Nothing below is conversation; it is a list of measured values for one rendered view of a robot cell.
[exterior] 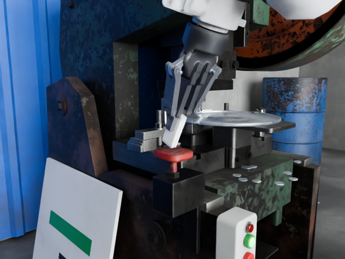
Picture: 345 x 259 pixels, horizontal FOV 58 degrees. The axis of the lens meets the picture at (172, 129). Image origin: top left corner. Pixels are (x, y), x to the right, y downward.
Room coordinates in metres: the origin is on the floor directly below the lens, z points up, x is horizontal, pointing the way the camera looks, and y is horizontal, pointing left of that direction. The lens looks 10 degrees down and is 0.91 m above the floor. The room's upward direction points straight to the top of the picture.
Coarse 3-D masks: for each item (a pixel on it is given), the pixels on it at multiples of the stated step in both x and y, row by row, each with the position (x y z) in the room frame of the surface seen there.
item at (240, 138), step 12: (216, 132) 0.88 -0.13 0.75; (228, 132) 0.85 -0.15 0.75; (240, 132) 0.86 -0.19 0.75; (264, 132) 0.75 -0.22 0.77; (216, 144) 0.88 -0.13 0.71; (228, 144) 0.85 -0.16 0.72; (240, 144) 0.86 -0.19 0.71; (228, 156) 0.85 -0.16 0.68; (240, 156) 0.86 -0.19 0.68; (252, 156) 0.89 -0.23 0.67
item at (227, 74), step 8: (232, 32) 0.98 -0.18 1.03; (232, 40) 0.98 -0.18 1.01; (176, 48) 0.96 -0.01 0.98; (232, 48) 0.99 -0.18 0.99; (176, 56) 0.96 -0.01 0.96; (224, 56) 0.91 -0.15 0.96; (232, 56) 0.94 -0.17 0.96; (216, 64) 0.89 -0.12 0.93; (224, 64) 0.89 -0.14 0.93; (232, 64) 0.93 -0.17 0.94; (224, 72) 0.91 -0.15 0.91; (232, 72) 0.94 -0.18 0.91; (216, 80) 0.93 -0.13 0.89
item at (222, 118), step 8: (200, 112) 1.03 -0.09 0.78; (208, 112) 1.05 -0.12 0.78; (216, 112) 1.05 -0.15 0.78; (224, 112) 1.05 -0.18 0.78; (232, 112) 1.05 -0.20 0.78; (240, 112) 1.04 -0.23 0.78; (248, 112) 1.03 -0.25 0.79; (192, 120) 0.82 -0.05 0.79; (200, 120) 0.86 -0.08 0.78; (208, 120) 0.86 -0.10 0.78; (216, 120) 0.86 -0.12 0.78; (224, 120) 0.85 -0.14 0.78; (232, 120) 0.85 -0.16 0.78; (240, 120) 0.85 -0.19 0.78; (248, 120) 0.86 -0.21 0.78; (256, 120) 0.86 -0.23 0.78; (264, 120) 0.86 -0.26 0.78; (272, 120) 0.86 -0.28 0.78; (280, 120) 0.85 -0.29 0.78
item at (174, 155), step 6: (156, 150) 0.60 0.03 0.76; (162, 150) 0.60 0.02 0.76; (168, 150) 0.60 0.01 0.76; (174, 150) 0.60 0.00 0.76; (180, 150) 0.60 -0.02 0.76; (186, 150) 0.60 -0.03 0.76; (156, 156) 0.60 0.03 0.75; (162, 156) 0.58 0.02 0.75; (168, 156) 0.57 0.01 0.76; (174, 156) 0.57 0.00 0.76; (180, 156) 0.57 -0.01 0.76; (186, 156) 0.58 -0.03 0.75; (192, 156) 0.60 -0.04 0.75; (174, 162) 0.60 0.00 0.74; (174, 168) 0.60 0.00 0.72
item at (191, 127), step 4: (188, 124) 0.92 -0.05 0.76; (192, 124) 0.91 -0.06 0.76; (196, 124) 0.93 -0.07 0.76; (200, 124) 0.94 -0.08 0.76; (184, 128) 0.94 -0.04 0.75; (188, 128) 0.92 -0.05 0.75; (192, 128) 0.91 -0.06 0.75; (196, 128) 0.93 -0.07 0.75; (200, 128) 0.94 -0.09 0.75; (204, 128) 0.95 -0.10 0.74; (208, 128) 0.97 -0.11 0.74; (212, 128) 0.98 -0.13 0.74; (188, 132) 0.92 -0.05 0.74; (192, 132) 0.91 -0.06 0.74; (196, 132) 0.93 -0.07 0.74
